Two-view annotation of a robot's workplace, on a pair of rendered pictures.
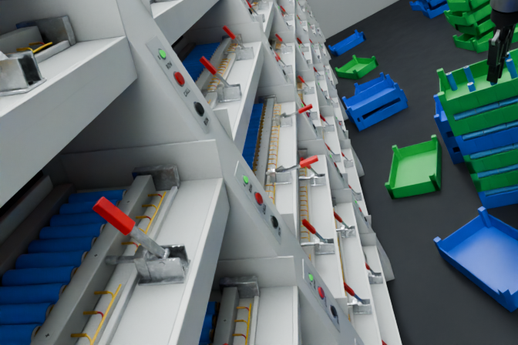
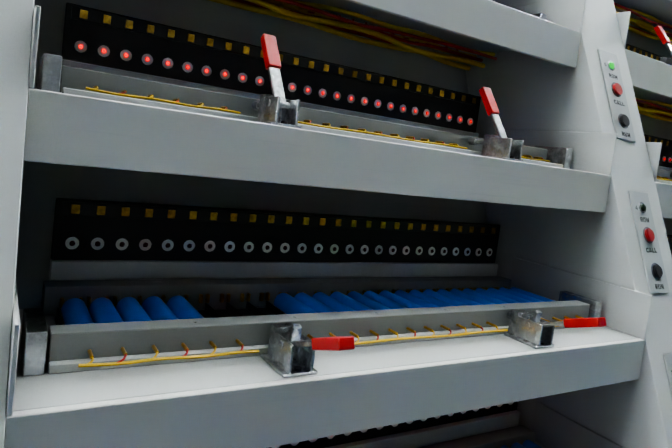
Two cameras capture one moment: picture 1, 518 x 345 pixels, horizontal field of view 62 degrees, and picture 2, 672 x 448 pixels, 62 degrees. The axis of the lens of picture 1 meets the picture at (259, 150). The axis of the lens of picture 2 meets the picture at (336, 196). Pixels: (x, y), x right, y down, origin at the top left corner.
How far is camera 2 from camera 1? 65 cm
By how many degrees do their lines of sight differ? 53
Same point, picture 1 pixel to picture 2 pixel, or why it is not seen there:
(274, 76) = (613, 261)
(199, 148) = not seen: outside the picture
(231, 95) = (268, 112)
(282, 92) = (620, 304)
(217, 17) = (546, 112)
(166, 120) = not seen: outside the picture
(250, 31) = (594, 149)
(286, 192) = (236, 376)
